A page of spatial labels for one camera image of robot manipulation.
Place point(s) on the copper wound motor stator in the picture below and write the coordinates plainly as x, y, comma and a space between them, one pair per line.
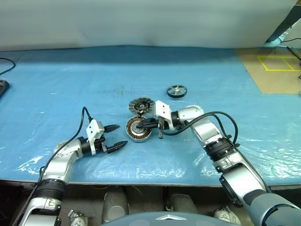
138, 137

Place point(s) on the black flat device case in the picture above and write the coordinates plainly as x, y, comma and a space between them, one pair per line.
2, 87

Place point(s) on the white metal fitting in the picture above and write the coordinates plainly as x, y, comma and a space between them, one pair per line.
77, 217
225, 215

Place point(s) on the black spoked rotor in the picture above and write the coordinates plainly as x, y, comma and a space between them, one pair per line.
176, 90

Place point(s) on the silver motor rotor bell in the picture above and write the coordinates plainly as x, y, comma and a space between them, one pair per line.
141, 106

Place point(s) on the dark teal slanted post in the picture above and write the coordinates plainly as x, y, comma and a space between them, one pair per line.
282, 21

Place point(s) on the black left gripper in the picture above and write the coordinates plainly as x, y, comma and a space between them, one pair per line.
101, 146

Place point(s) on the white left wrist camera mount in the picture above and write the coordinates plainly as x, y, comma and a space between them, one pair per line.
95, 128

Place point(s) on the brown cardboard sheet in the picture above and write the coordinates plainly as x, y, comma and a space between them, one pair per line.
270, 81

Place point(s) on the blue-grey robot torso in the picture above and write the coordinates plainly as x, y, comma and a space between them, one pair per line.
141, 220

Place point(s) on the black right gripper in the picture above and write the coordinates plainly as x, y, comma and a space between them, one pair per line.
161, 124

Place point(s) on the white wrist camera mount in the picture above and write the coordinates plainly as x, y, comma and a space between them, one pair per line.
162, 109
95, 128

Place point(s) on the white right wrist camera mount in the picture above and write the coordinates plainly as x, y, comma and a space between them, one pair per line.
162, 109

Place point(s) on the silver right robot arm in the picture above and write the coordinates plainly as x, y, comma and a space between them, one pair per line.
235, 169

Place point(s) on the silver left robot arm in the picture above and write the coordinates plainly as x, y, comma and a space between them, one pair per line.
63, 156

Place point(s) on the grey rounded cylinder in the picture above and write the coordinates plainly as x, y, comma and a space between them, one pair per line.
182, 202
116, 204

